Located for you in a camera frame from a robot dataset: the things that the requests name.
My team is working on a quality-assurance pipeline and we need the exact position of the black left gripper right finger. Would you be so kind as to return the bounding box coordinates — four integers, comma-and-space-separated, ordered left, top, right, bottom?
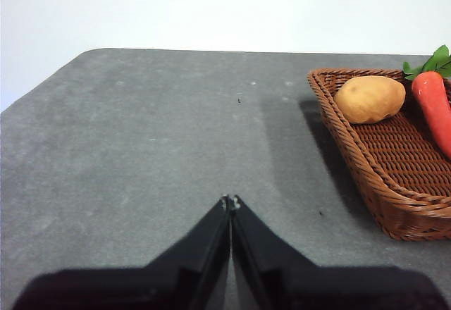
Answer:
230, 194, 450, 310

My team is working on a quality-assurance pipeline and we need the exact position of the orange carrot with green leaves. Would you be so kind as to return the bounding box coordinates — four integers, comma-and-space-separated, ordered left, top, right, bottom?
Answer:
402, 44, 451, 161

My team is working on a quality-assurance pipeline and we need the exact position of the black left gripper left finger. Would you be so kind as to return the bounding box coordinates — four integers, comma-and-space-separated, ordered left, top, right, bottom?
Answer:
10, 194, 232, 310

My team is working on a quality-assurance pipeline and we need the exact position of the yellow-brown potato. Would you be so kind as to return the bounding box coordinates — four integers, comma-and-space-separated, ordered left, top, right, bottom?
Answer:
333, 75, 407, 125

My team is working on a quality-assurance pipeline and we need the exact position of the brown wicker basket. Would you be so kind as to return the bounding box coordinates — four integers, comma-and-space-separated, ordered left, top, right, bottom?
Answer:
307, 68, 451, 242

